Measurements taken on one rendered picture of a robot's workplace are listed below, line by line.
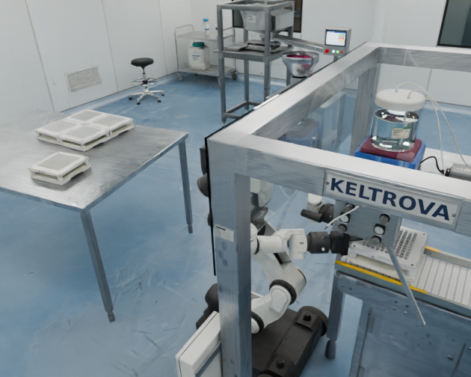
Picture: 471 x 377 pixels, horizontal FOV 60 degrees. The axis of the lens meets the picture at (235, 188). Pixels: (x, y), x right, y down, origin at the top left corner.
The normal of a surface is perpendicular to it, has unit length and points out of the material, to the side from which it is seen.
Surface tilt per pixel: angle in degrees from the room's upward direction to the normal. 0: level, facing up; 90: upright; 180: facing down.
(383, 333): 90
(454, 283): 0
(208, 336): 1
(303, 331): 0
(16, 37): 90
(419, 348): 90
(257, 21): 90
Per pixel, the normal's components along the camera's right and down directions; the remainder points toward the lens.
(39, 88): 0.83, 0.26
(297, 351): -0.03, -0.86
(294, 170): -0.53, 0.44
